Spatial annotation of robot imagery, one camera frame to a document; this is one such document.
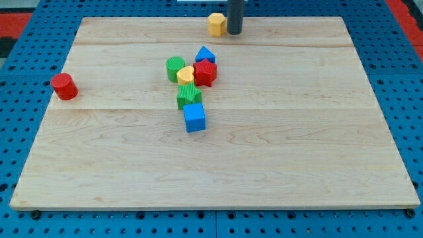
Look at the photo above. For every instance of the blue cube block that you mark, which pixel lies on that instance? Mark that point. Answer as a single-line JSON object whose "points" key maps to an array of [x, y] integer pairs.
{"points": [[195, 117]]}

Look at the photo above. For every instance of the yellow hexagon block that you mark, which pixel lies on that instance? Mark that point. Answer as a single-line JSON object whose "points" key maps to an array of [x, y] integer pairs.
{"points": [[216, 24]]}

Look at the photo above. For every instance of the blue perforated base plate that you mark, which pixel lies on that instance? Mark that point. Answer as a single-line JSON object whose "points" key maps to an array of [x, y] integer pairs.
{"points": [[390, 61]]}

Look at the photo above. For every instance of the yellow heart block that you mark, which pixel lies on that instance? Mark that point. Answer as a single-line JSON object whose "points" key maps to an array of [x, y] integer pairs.
{"points": [[185, 75]]}

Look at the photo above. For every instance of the green star block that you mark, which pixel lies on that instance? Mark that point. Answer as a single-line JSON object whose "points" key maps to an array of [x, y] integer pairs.
{"points": [[188, 94]]}

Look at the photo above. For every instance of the red star block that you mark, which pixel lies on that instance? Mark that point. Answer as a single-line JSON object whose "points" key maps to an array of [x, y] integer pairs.
{"points": [[205, 72]]}

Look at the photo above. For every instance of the red cylinder block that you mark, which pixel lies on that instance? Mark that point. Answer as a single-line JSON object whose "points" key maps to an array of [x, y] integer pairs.
{"points": [[64, 86]]}

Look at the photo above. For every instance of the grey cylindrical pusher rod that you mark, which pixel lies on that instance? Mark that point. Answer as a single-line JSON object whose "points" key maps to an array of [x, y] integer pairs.
{"points": [[235, 12]]}

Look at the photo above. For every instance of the light wooden board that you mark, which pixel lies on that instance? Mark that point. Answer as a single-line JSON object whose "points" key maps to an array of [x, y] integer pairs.
{"points": [[292, 123]]}

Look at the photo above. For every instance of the green cylinder block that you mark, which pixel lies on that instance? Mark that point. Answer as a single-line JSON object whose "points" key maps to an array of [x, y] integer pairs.
{"points": [[173, 65]]}

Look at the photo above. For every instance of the blue triangle block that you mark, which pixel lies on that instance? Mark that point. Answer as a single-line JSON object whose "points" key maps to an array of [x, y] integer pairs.
{"points": [[205, 53]]}

